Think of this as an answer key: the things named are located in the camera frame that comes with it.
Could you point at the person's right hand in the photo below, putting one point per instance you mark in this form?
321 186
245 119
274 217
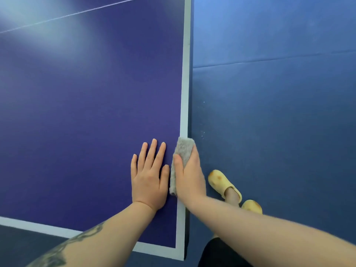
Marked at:
192 186

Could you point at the person's left hand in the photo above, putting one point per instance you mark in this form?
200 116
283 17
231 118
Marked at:
147 186

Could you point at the grey cleaning cloth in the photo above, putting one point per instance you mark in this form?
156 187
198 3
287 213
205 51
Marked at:
185 145

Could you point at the person's left forearm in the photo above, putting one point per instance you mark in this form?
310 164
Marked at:
103 239

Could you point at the person's right forearm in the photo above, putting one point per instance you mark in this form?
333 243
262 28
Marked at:
264 236

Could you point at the person's left leg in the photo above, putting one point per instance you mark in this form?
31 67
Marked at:
232 196

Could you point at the blue table tennis table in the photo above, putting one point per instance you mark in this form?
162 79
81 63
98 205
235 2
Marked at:
83 108

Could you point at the cream left slipper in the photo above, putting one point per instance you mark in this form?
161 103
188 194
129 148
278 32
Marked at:
218 180

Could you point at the cream slipper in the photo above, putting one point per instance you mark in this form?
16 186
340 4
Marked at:
251 205
218 180

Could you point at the cream right slipper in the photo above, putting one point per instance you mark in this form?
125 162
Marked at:
251 205

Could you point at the black shorts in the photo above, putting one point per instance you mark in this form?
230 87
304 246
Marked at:
219 254

